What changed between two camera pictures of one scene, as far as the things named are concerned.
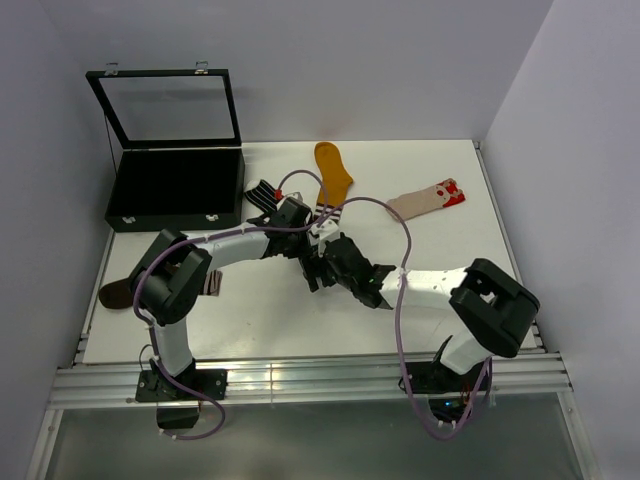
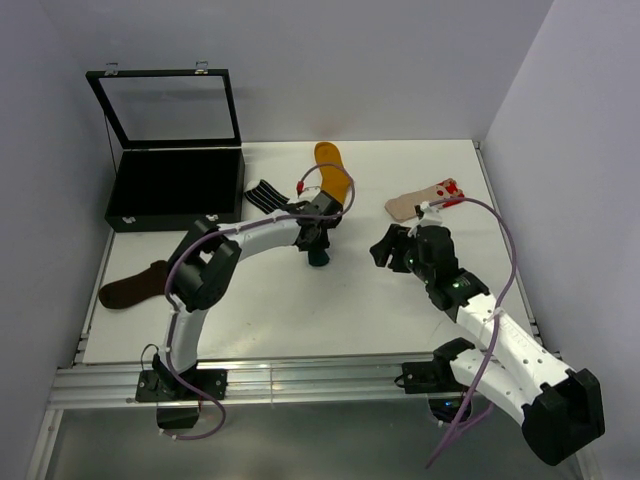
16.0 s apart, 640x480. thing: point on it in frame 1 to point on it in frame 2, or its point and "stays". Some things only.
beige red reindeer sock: [439, 196] stays
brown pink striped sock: [121, 293] stays
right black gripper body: [312, 263] to [405, 258]
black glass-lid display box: [182, 164] stays
